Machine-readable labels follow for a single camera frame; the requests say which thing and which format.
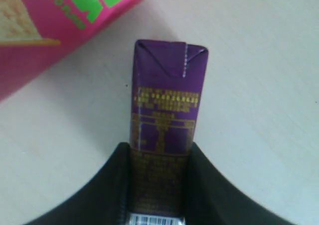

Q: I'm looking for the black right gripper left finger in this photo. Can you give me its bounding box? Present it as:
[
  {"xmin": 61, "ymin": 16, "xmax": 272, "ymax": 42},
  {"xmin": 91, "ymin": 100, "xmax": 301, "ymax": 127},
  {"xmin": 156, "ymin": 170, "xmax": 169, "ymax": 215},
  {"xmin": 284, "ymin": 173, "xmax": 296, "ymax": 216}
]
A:
[{"xmin": 28, "ymin": 142, "xmax": 130, "ymax": 225}]

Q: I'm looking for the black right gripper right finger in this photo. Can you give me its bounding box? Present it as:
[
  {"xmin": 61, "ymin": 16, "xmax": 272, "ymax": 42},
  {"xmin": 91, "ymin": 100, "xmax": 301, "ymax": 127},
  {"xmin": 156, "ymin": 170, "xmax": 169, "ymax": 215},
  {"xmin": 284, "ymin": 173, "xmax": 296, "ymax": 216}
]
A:
[{"xmin": 183, "ymin": 143, "xmax": 290, "ymax": 225}]

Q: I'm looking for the pink chips can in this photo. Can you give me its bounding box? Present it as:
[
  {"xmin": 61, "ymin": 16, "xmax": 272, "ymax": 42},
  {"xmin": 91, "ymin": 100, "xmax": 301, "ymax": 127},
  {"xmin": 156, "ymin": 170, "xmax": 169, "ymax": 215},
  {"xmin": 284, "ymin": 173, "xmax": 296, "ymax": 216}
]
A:
[{"xmin": 0, "ymin": 0, "xmax": 142, "ymax": 99}]

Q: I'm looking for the purple drink carton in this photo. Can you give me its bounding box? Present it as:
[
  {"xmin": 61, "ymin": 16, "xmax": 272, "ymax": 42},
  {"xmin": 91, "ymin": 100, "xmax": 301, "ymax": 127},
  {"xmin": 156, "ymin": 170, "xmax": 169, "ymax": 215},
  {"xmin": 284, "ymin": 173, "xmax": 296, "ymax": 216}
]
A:
[{"xmin": 128, "ymin": 39, "xmax": 209, "ymax": 225}]

